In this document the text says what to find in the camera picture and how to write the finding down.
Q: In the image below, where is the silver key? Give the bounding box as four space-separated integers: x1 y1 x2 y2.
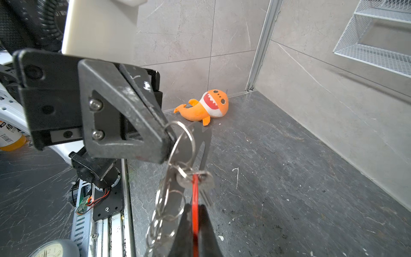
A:
176 170 215 207

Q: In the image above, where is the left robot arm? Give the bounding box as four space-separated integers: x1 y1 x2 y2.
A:
1 1 176 188

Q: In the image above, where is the white wire mesh basket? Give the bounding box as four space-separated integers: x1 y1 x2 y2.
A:
333 1 411 78

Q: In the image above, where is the round gauge dial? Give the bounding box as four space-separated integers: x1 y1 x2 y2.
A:
29 239 80 257

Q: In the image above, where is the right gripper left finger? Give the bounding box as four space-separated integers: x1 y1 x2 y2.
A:
168 203 193 257

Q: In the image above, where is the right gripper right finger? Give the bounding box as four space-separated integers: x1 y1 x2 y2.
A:
198 205 223 257

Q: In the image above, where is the red key tag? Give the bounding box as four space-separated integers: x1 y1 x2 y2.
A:
192 175 199 257

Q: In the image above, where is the yellow label bottle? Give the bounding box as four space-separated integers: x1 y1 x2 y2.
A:
1 121 27 152

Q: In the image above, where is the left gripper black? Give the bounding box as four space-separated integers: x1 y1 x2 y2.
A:
13 49 175 163

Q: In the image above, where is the orange shark plush toy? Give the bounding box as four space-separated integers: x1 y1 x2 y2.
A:
173 90 229 126

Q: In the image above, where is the aluminium rail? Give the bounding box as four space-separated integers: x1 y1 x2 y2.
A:
71 160 136 257

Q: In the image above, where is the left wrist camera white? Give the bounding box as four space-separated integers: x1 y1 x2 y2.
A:
62 0 147 64

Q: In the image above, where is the silver metal plate keychain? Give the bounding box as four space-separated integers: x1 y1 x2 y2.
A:
144 121 212 257

